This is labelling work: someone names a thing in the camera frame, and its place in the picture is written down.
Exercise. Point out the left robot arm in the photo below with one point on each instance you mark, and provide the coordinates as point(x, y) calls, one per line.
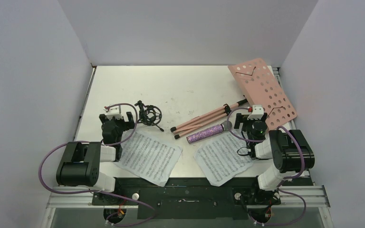
point(79, 165)

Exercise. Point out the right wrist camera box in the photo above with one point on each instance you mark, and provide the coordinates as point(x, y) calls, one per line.
point(256, 112)

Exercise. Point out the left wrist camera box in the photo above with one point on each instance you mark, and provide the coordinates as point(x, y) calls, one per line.
point(111, 111)

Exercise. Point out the aluminium rail frame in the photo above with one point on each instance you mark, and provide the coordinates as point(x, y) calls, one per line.
point(182, 93)

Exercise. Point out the left sheet music page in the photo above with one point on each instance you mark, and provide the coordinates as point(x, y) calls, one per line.
point(149, 158)

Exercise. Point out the right sheet music page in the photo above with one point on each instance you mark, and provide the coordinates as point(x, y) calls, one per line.
point(219, 161)

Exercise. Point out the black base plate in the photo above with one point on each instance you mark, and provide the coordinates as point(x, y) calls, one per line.
point(192, 198)

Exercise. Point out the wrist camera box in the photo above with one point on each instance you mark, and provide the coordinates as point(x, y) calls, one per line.
point(256, 112)
point(111, 111)

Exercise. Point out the purple glitter microphone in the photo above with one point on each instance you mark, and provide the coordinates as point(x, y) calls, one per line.
point(209, 132)

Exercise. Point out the pink music stand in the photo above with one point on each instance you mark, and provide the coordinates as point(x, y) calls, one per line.
point(259, 87)

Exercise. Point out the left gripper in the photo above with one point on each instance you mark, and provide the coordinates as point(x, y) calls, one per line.
point(127, 125)

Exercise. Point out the sheet music page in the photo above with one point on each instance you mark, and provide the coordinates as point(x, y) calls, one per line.
point(149, 158)
point(219, 161)

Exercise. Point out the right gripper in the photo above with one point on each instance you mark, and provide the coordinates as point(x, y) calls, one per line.
point(238, 119)

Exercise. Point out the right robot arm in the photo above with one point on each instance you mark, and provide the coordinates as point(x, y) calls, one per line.
point(288, 149)

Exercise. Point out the black microphone tripod mount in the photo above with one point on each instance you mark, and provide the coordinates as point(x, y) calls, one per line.
point(149, 115)

